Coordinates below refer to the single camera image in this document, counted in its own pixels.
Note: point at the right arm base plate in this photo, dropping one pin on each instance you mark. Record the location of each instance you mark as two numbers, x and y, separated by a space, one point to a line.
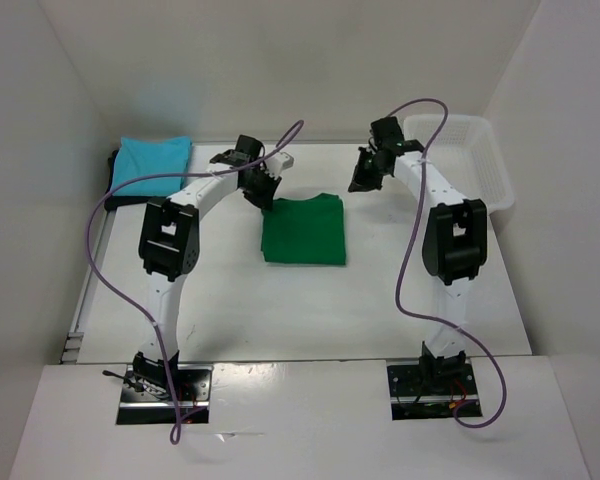
413 399

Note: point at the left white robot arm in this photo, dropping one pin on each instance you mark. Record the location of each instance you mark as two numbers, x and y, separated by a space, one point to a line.
170 245

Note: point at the white plastic basket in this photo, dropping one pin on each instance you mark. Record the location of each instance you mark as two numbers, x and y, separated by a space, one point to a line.
463 162

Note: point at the light blue t-shirt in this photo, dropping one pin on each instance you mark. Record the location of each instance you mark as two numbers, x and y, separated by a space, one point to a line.
137 158

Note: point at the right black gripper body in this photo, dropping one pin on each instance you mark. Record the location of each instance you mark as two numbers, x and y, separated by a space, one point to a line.
366 175

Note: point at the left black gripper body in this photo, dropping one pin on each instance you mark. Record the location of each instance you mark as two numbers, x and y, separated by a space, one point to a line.
261 186

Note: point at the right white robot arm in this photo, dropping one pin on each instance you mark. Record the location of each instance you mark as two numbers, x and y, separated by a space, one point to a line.
451 229

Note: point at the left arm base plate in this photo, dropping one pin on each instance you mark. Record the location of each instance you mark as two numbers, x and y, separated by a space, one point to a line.
142 404

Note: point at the black t-shirt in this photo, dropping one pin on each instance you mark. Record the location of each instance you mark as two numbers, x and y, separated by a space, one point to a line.
114 202

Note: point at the green t-shirt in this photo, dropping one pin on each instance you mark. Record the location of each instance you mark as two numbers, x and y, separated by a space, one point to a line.
305 232

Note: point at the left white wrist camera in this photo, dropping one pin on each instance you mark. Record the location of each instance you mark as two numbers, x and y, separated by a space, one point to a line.
278 163

